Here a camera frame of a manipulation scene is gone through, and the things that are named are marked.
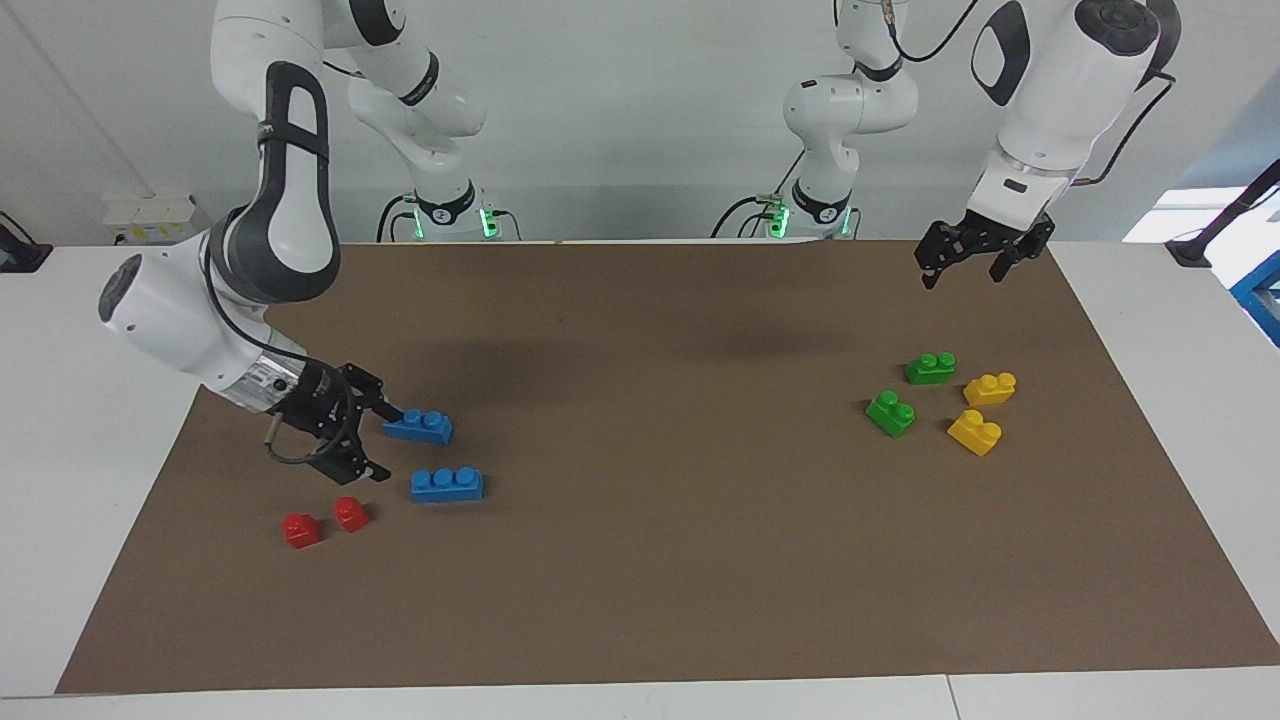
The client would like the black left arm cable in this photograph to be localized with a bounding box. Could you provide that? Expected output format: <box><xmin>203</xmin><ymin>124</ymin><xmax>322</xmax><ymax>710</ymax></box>
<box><xmin>885</xmin><ymin>0</ymin><xmax>1176</xmax><ymax>186</ymax></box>

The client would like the brown table mat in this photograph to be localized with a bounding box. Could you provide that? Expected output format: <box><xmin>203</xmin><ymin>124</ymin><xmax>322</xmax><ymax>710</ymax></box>
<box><xmin>55</xmin><ymin>238</ymin><xmax>1280</xmax><ymax>694</ymax></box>

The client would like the black stand with clamp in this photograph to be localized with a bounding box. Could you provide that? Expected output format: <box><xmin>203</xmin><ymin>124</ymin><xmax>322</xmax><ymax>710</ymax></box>
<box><xmin>1165</xmin><ymin>160</ymin><xmax>1280</xmax><ymax>268</ymax></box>

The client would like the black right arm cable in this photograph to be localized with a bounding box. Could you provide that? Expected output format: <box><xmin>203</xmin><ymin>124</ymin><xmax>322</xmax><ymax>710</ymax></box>
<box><xmin>205</xmin><ymin>240</ymin><xmax>341</xmax><ymax>467</ymax></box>

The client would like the yellow two-stud block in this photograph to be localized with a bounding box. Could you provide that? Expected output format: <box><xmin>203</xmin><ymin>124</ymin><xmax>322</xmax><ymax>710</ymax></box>
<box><xmin>947</xmin><ymin>409</ymin><xmax>1004</xmax><ymax>458</ymax></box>
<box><xmin>963</xmin><ymin>372</ymin><xmax>1018</xmax><ymax>407</ymax></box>

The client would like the white power socket box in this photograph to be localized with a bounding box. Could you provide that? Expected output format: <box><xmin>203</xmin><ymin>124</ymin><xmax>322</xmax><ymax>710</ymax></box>
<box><xmin>103</xmin><ymin>195</ymin><xmax>211</xmax><ymax>245</ymax></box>

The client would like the blue metal frame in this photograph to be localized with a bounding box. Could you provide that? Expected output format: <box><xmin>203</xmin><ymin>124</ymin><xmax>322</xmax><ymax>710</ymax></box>
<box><xmin>1230</xmin><ymin>255</ymin><xmax>1280</xmax><ymax>349</ymax></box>

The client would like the black left base cable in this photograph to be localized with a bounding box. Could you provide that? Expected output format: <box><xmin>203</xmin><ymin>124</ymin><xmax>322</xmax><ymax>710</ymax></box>
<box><xmin>712</xmin><ymin>150</ymin><xmax>806</xmax><ymax>239</ymax></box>

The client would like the black table clamp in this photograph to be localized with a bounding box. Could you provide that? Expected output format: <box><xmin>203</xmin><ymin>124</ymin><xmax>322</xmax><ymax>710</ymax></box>
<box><xmin>0</xmin><ymin>212</ymin><xmax>53</xmax><ymax>273</ymax></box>

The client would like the black base cable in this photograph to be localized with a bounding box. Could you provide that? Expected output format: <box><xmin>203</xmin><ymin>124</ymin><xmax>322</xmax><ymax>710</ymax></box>
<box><xmin>376</xmin><ymin>195</ymin><xmax>416</xmax><ymax>243</ymax></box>
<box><xmin>712</xmin><ymin>150</ymin><xmax>806</xmax><ymax>239</ymax></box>

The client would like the blue three-stud block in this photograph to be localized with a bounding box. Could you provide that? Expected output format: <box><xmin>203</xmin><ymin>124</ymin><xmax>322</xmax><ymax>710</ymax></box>
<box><xmin>411</xmin><ymin>467</ymin><xmax>485</xmax><ymax>504</ymax></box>
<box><xmin>382</xmin><ymin>408</ymin><xmax>454</xmax><ymax>445</ymax></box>

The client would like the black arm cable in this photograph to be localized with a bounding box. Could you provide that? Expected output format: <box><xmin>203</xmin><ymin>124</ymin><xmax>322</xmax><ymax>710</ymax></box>
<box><xmin>205</xmin><ymin>240</ymin><xmax>341</xmax><ymax>467</ymax></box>
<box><xmin>885</xmin><ymin>0</ymin><xmax>1176</xmax><ymax>186</ymax></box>

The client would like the black right base cable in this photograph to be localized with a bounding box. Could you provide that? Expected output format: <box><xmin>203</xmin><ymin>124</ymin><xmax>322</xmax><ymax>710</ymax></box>
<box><xmin>376</xmin><ymin>195</ymin><xmax>416</xmax><ymax>243</ymax></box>

